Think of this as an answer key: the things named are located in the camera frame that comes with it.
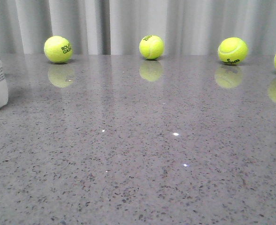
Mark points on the middle back tennis ball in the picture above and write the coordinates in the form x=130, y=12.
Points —
x=151, y=47

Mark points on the Roland Garros tennis ball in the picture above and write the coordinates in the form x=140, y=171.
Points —
x=58, y=49

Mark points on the Wilson 3 tennis ball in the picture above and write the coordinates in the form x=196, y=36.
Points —
x=232, y=50

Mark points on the grey pleated curtain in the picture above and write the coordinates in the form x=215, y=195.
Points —
x=187, y=27

